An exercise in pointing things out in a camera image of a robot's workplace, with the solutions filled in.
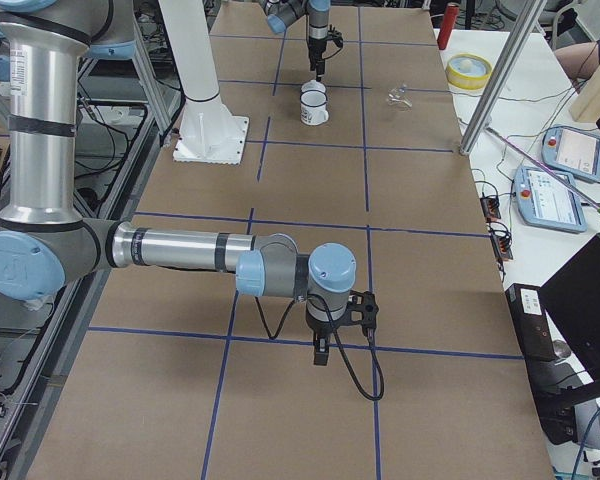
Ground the far blue teach pendant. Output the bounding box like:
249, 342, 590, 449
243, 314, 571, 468
542, 125, 600, 183

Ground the black camera cable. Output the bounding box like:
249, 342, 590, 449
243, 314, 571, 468
322, 29, 344, 62
253, 294, 385, 401

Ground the white camera post with base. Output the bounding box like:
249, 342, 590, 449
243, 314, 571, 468
159, 0, 249, 165

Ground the seated person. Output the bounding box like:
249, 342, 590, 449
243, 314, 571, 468
554, 40, 600, 81

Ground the blue teach pendant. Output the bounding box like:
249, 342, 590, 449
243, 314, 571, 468
542, 125, 600, 183
513, 165, 588, 233

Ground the yellow tape roll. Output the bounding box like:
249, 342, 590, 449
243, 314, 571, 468
445, 53, 493, 91

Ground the white enamel mug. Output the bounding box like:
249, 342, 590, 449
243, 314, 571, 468
300, 90, 329, 126

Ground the clear glass funnel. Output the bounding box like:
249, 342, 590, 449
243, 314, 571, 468
386, 84, 413, 110

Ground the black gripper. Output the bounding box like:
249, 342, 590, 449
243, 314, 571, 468
307, 315, 332, 366
307, 37, 327, 81

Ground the red cardboard tube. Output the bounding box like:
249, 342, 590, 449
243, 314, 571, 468
437, 2, 459, 50

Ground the aluminium frame post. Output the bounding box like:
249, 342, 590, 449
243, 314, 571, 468
459, 0, 546, 156

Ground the black laptop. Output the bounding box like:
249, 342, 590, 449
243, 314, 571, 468
539, 234, 600, 380

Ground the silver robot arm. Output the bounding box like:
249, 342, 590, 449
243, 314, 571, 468
258, 0, 331, 81
0, 1, 356, 365

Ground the reacher grabber stick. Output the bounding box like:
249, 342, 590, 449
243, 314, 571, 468
485, 126, 600, 215

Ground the black computer box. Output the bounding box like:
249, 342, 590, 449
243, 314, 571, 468
505, 283, 559, 362

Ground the near blue teach pendant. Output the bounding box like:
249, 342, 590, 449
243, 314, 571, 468
513, 165, 588, 233

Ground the orange black connector box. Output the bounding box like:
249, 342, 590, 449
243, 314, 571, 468
480, 195, 501, 221

